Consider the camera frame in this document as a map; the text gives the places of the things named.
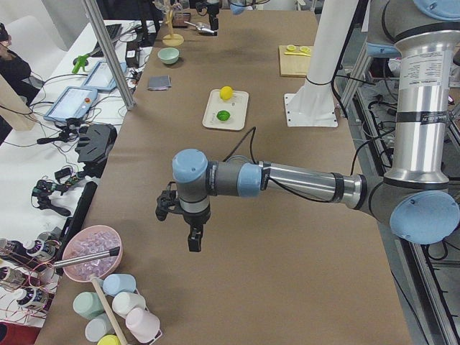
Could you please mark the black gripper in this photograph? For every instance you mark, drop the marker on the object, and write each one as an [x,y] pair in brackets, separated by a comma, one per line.
[214,14]
[195,218]

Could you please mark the yellow lemon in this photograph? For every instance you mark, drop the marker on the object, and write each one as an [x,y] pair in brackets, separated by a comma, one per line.
[226,93]

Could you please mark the green lime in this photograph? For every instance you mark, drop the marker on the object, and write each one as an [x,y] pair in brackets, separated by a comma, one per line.
[223,115]

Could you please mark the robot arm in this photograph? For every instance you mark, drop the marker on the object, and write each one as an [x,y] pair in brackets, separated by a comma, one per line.
[412,197]
[237,7]

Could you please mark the cream rabbit tray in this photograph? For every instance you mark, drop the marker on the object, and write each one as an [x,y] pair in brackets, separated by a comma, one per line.
[236,106]

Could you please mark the metal scoop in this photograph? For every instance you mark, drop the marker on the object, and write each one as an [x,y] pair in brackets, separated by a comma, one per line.
[201,28]

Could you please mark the wooden mug tree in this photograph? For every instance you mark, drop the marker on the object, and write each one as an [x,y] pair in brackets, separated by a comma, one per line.
[171,39]

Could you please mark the mint green bowl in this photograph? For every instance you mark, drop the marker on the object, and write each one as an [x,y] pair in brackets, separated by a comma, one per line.
[168,55]

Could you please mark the yellow plastic knife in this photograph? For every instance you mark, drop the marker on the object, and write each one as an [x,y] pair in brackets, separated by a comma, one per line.
[303,54]

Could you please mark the grey folded cloth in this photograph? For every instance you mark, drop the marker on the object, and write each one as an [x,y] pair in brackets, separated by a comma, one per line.
[159,83]

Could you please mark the wooden cutting board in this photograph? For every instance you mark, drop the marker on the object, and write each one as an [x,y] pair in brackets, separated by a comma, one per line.
[293,66]

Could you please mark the light blue plastic cup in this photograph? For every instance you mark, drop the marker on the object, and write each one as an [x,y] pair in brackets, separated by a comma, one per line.
[116,283]

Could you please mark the pale green plastic cup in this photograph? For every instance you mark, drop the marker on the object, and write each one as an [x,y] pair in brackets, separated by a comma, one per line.
[124,302]

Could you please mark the pink plastic cup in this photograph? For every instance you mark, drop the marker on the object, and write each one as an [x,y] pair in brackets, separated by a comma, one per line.
[144,326]

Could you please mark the pink bowl with ice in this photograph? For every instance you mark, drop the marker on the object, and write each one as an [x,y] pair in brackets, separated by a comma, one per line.
[93,240]

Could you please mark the blue teach pendant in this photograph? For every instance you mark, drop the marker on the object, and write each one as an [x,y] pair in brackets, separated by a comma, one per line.
[100,78]
[73,103]

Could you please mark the mint plastic cup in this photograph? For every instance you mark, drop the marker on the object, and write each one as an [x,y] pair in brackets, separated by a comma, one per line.
[88,305]

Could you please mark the yellow plastic cup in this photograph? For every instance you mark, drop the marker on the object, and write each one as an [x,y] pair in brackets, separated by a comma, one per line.
[109,339]

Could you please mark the grey plastic cup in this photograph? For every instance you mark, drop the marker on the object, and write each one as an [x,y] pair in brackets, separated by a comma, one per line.
[98,327]

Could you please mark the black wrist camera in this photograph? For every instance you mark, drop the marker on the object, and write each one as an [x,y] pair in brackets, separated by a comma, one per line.
[167,202]
[201,7]

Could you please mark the white wire cup rack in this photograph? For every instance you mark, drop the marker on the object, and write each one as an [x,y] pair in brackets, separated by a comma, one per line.
[144,326]

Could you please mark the wooden rack handle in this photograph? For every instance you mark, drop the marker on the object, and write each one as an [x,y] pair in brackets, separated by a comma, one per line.
[98,289]

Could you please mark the aluminium frame post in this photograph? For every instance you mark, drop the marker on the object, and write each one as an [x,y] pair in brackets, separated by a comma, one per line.
[95,18]

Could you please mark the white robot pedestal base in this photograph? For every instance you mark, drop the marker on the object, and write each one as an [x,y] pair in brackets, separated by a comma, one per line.
[313,104]

